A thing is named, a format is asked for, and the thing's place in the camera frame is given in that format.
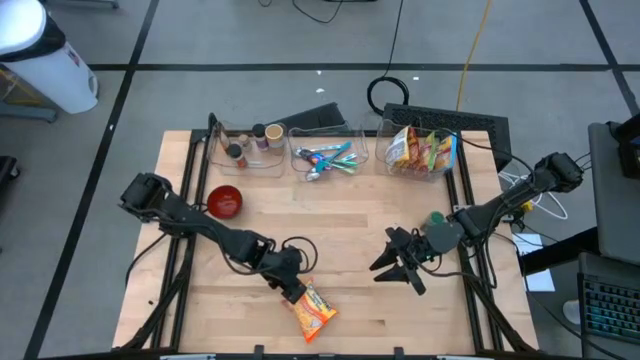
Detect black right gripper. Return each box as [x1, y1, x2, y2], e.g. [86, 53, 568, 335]
[368, 226, 437, 297]

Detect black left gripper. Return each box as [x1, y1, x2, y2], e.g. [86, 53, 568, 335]
[262, 247, 308, 306]

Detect orange ramen noodle packet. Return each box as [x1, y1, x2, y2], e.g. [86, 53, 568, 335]
[287, 277, 340, 345]

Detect green lid glass jar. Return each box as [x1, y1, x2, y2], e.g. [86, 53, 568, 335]
[422, 210, 447, 231]

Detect red ramen noodle packet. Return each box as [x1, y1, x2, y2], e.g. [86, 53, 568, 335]
[407, 128, 424, 170]

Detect yellow ramen noodle packet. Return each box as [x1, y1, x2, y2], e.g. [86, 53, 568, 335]
[384, 124, 412, 169]

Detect teal plastic spoon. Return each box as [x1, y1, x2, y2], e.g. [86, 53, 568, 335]
[314, 141, 353, 175]

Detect black lid spice jar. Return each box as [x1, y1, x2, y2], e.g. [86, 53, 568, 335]
[226, 143, 249, 170]

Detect purple label spice jar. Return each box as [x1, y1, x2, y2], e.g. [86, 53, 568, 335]
[251, 123, 270, 153]

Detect clear plastic bin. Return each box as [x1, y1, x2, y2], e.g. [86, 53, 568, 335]
[205, 119, 289, 179]
[374, 117, 459, 182]
[288, 124, 370, 182]

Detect red bowl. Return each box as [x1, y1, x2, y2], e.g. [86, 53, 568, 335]
[206, 184, 245, 221]

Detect white paper sheet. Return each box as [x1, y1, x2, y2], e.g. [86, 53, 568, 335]
[510, 232, 556, 294]

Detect black perforated computer case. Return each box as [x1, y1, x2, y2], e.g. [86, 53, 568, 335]
[382, 103, 512, 174]

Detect tan lid spice jar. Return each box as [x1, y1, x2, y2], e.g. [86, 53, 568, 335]
[264, 123, 287, 156]

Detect black flat floor panel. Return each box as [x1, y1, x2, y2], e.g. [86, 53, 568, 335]
[272, 102, 346, 132]

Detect black desk support bar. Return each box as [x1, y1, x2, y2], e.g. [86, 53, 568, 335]
[519, 227, 601, 276]

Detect white computer mouse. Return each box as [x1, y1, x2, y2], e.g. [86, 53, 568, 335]
[562, 298, 582, 326]

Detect backlit keyboard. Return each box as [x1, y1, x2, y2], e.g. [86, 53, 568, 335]
[577, 251, 640, 346]

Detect black desk device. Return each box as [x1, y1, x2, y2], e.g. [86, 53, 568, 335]
[607, 113, 640, 180]

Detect black chair caster base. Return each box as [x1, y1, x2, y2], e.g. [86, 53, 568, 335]
[0, 155, 21, 182]

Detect grey metal cart base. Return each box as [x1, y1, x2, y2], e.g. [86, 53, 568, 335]
[0, 97, 59, 124]

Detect white trash can black liner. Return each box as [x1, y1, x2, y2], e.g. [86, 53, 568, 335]
[0, 0, 100, 115]

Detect white cable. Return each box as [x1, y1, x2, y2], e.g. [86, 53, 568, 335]
[497, 169, 570, 221]

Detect black floor cable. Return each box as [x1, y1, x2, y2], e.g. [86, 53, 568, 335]
[366, 0, 411, 117]
[257, 0, 381, 25]

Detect yellow cable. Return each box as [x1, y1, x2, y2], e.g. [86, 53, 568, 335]
[454, 0, 494, 112]

